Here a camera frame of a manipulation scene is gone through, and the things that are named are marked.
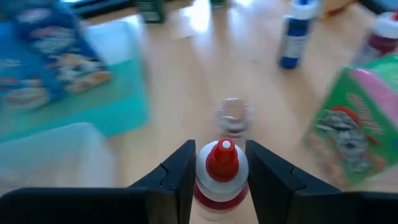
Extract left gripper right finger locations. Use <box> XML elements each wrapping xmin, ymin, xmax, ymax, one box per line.
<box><xmin>244</xmin><ymin>139</ymin><xmax>398</xmax><ymax>224</ymax></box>

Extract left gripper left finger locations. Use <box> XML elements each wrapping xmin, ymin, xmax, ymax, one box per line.
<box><xmin>0</xmin><ymin>139</ymin><xmax>197</xmax><ymax>224</ymax></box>

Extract red candy color bottle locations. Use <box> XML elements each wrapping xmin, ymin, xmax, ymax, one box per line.
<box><xmin>353</xmin><ymin>9</ymin><xmax>398</xmax><ymax>65</ymax></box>
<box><xmin>193</xmin><ymin>138</ymin><xmax>250</xmax><ymax>222</ymax></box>

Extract small glass cork jar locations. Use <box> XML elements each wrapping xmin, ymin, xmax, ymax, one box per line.
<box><xmin>214</xmin><ymin>98</ymin><xmax>254</xmax><ymax>139</ymax></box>

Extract green Apple Jacks cereal box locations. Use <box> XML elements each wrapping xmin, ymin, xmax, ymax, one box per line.
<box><xmin>303</xmin><ymin>52</ymin><xmax>398</xmax><ymax>190</ymax></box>

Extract blue candy color bottle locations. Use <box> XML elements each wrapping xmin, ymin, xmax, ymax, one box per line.
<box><xmin>278</xmin><ymin>0</ymin><xmax>321</xmax><ymax>70</ymax></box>

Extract blue Frosted Flakes cereal box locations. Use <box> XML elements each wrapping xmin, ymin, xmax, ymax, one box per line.
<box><xmin>12</xmin><ymin>1</ymin><xmax>113</xmax><ymax>103</ymax></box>

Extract green plastic bin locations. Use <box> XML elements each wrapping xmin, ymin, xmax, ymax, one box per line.
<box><xmin>0</xmin><ymin>18</ymin><xmax>150</xmax><ymax>142</ymax></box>

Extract clear plastic bin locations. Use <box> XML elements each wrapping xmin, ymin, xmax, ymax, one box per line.
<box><xmin>0</xmin><ymin>122</ymin><xmax>116</xmax><ymax>190</ymax></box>

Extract dark green box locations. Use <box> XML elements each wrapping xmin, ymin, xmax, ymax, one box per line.
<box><xmin>136</xmin><ymin>0</ymin><xmax>167</xmax><ymax>24</ymax></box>

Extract black aluminium table frame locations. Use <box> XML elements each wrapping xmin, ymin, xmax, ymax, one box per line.
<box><xmin>60</xmin><ymin>0</ymin><xmax>139</xmax><ymax>18</ymax></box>

